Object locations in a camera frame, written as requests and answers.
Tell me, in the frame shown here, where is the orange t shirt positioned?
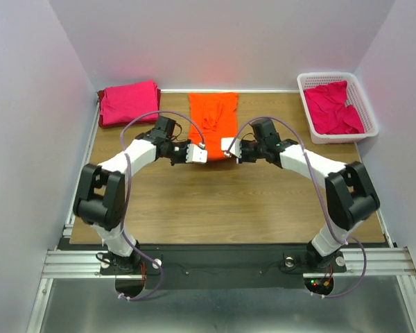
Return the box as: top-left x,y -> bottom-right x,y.
189,92 -> 239,162

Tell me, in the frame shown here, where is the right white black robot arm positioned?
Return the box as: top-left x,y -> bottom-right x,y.
221,117 -> 380,271

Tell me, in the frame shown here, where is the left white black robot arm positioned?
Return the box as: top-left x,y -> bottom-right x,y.
73,116 -> 191,274

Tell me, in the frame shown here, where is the folded pink t shirt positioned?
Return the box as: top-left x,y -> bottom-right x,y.
100,80 -> 159,125

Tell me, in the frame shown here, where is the crumpled pink t shirt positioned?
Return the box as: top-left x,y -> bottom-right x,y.
304,80 -> 365,135

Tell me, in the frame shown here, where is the pink plastic basket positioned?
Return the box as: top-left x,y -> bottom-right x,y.
297,72 -> 379,144

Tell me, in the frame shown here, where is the folded dark red t shirt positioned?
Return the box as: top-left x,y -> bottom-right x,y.
97,89 -> 162,129

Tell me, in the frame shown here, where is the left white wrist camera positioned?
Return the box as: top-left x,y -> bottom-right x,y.
185,143 -> 207,164

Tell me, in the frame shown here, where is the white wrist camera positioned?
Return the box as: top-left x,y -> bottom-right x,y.
220,137 -> 242,158
185,143 -> 207,164

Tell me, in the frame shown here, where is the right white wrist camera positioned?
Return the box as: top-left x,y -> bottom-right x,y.
220,137 -> 242,158

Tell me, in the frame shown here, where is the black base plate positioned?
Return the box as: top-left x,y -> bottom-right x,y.
43,244 -> 346,295

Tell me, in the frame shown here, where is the aluminium frame rail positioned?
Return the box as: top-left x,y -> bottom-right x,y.
26,93 -> 416,333

